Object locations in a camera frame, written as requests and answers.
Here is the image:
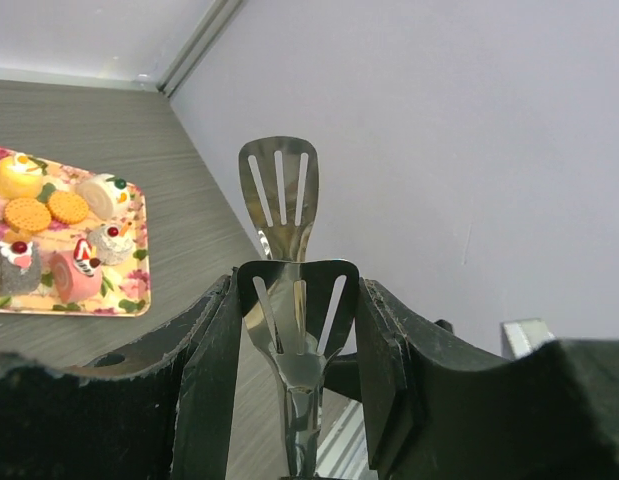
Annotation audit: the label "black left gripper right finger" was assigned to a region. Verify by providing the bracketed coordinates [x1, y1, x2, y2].
[356, 280, 619, 479]

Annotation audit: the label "pink swiss roll cake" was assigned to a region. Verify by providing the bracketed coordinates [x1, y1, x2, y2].
[50, 238, 103, 304]

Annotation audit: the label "floral serving tray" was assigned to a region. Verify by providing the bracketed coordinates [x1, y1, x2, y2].
[0, 147, 151, 317]

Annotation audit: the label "metal serving tongs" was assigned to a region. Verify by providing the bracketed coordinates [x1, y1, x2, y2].
[237, 136, 359, 479]

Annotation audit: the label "white swiss roll cake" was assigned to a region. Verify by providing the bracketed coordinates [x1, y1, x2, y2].
[76, 174, 131, 220]

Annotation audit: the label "orange biscuit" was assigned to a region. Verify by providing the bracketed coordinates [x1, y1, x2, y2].
[46, 190, 90, 225]
[3, 198, 52, 233]

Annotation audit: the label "yellow dome cake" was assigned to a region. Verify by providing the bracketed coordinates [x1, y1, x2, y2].
[0, 152, 48, 199]

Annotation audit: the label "grey slice cake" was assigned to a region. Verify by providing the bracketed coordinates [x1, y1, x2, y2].
[0, 241, 42, 297]

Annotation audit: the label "grey white cream cake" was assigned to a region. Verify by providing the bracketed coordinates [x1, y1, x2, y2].
[87, 223, 135, 266]

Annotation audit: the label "orange biscuit centre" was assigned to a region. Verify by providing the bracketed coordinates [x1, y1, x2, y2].
[3, 198, 52, 233]

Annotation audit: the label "orange biscuit right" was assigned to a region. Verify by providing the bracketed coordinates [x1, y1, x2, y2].
[46, 190, 90, 225]

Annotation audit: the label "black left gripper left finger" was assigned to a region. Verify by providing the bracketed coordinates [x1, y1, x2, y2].
[0, 275, 239, 479]

